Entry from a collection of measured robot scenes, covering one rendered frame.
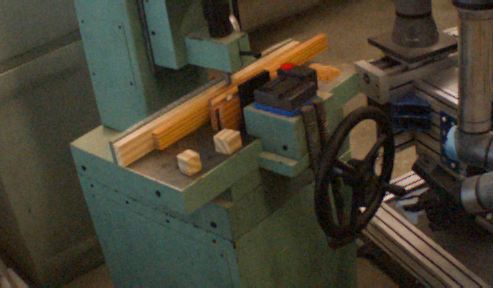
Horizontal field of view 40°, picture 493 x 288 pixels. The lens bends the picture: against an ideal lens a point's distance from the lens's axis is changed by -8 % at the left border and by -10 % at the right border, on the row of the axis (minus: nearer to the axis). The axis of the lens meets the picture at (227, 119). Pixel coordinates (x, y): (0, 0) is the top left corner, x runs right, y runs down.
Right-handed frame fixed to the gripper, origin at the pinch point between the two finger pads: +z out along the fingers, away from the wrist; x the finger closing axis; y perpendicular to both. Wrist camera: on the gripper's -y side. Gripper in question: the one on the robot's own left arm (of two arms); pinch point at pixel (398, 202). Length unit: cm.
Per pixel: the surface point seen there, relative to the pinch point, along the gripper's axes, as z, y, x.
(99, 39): 45, -66, -16
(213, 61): 20, -47, -8
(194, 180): 10.7, -30.1, -34.0
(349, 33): 203, -9, 228
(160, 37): 28, -58, -12
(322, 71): 17.0, -31.0, 15.1
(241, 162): 12.0, -27.0, -21.7
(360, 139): 127, 23, 117
